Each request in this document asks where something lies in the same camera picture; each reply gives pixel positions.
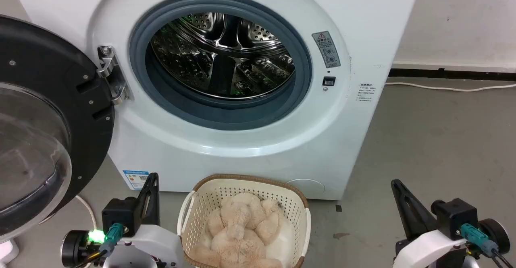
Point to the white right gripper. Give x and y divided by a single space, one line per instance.
431 250

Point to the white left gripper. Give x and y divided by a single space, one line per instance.
157 246

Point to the white front-load washing machine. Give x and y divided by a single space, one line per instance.
250 155

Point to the blue energy label sticker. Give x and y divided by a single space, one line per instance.
135 178

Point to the white perforated laundry basket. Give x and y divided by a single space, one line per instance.
203 203

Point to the beige plush teddy bear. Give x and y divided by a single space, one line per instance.
242 231

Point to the round white filter cover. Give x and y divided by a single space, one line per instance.
308 186

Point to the grey rubber door gasket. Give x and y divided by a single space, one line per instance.
225 113

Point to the black round glass washer door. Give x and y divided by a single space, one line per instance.
44 139

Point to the white text label sticker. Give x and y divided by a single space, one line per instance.
365 92

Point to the chrome door hinge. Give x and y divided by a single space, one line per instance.
111 72

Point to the black baseboard strip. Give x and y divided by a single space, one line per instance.
451 74

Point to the black door latch socket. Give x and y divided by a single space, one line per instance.
329 81

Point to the stainless steel washer drum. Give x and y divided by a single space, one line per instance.
221 54

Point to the grey warning sticker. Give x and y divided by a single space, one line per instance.
327 49

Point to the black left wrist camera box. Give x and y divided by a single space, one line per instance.
119 213

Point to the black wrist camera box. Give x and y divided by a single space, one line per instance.
119 213
455 215

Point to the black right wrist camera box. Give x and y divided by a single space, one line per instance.
455 215

